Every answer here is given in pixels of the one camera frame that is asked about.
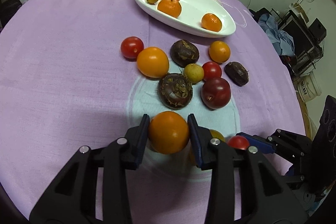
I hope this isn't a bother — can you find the large smooth orange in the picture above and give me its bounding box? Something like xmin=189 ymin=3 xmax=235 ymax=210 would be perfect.
xmin=148 ymin=111 xmax=190 ymax=155

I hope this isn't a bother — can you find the white oval dish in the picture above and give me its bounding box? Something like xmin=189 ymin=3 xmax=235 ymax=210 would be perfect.
xmin=131 ymin=0 xmax=236 ymax=38

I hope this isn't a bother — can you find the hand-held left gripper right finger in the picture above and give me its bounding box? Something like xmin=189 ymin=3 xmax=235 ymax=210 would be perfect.
xmin=187 ymin=113 xmax=308 ymax=224

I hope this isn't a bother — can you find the white plastic bucket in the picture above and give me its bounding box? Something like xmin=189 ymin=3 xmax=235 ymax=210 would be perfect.
xmin=296 ymin=73 xmax=322 ymax=103

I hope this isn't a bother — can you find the black metal rack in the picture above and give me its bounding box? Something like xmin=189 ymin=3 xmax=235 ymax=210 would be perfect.
xmin=277 ymin=8 xmax=324 ymax=76

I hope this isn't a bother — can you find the large orange tomato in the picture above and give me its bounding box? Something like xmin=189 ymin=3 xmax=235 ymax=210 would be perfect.
xmin=136 ymin=47 xmax=170 ymax=79

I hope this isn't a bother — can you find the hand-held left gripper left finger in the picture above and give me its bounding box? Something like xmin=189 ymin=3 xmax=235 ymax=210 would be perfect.
xmin=29 ymin=114 xmax=151 ymax=224

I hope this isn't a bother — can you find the purple tablecloth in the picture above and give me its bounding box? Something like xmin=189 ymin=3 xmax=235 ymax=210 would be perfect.
xmin=0 ymin=0 xmax=307 ymax=224

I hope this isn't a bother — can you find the small red tomato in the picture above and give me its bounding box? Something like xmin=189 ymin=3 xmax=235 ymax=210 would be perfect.
xmin=227 ymin=135 xmax=250 ymax=151

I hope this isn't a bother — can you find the small wrinkled dark fruit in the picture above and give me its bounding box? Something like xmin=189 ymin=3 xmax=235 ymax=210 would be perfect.
xmin=224 ymin=62 xmax=250 ymax=87

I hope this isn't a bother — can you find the small black speaker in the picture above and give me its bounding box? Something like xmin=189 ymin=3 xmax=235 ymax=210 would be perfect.
xmin=309 ymin=18 xmax=327 ymax=41

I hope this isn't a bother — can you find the blue cloth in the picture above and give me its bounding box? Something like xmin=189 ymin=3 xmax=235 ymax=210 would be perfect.
xmin=258 ymin=13 xmax=295 ymax=57

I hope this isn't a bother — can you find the black tower speaker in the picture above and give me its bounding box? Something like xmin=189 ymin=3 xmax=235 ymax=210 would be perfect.
xmin=316 ymin=95 xmax=336 ymax=151

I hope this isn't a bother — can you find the yellow-orange fruit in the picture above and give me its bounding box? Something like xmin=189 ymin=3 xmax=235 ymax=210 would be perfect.
xmin=188 ymin=129 xmax=226 ymax=167

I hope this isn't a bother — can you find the dark red plum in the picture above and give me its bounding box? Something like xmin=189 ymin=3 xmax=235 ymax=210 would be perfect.
xmin=201 ymin=77 xmax=232 ymax=110

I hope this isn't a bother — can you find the small orange tomato right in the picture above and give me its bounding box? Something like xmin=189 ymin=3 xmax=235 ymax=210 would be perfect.
xmin=209 ymin=41 xmax=231 ymax=63

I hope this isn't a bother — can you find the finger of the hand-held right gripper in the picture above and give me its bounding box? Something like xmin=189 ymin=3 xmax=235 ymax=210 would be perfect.
xmin=236 ymin=129 xmax=313 ymax=165

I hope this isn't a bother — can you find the small yellow-green fruit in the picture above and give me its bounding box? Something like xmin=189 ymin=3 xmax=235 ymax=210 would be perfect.
xmin=184 ymin=63 xmax=205 ymax=84

